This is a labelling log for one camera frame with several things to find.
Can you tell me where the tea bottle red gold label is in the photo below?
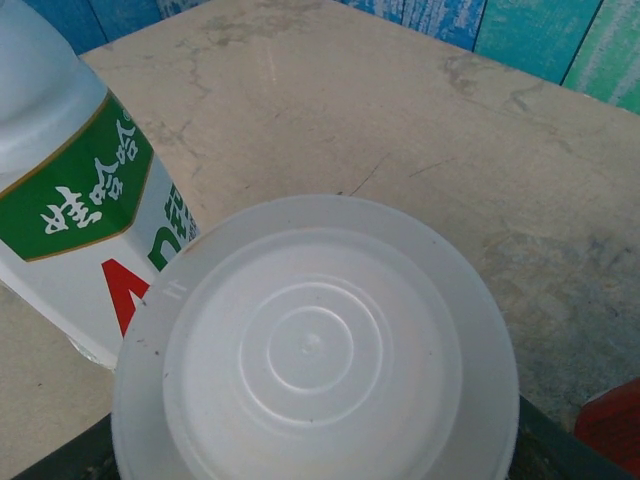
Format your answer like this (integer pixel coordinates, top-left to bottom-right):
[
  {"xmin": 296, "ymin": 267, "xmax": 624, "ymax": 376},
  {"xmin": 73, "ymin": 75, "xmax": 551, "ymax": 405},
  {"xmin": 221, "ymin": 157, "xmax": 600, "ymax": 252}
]
[{"xmin": 573, "ymin": 377, "xmax": 640, "ymax": 465}]

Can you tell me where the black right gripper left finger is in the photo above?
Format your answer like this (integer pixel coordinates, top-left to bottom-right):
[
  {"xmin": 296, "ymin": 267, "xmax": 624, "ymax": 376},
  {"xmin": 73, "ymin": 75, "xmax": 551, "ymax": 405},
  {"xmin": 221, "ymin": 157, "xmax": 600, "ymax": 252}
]
[{"xmin": 17, "ymin": 413, "xmax": 124, "ymax": 480}]

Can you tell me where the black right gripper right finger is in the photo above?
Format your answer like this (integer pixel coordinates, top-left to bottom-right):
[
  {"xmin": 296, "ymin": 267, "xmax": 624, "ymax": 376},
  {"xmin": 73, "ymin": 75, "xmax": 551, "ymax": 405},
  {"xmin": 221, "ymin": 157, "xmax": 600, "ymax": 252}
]
[{"xmin": 507, "ymin": 394, "xmax": 639, "ymax": 480}]

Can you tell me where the large translucent white cap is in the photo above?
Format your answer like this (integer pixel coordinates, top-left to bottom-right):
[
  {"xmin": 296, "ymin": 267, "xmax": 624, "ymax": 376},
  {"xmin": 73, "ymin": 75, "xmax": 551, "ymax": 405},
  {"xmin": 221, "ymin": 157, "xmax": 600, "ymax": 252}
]
[{"xmin": 110, "ymin": 193, "xmax": 521, "ymax": 480}]

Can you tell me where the white bottle with green label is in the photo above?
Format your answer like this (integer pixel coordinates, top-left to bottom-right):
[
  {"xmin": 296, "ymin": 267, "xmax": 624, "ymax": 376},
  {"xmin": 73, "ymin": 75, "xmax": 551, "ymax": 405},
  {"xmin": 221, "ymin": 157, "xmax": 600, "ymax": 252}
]
[{"xmin": 0, "ymin": 0, "xmax": 202, "ymax": 371}]

